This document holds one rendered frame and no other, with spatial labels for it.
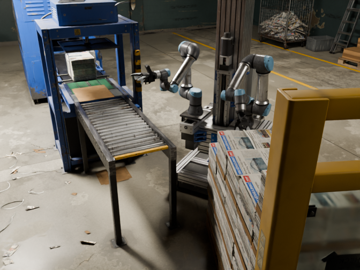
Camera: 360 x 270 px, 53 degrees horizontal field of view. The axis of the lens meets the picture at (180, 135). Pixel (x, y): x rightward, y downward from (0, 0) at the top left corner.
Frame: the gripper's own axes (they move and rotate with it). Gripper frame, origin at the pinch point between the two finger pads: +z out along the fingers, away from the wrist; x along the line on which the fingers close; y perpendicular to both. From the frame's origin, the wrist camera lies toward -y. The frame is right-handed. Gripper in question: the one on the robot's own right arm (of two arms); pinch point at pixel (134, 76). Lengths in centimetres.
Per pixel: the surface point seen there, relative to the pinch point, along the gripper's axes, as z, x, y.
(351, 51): -624, 139, 112
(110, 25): -20, 82, -19
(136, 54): -42, 69, 10
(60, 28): 27, 91, -18
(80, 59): -12, 150, 39
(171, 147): 1, -59, 36
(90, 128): 38, 9, 45
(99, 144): 44, -23, 41
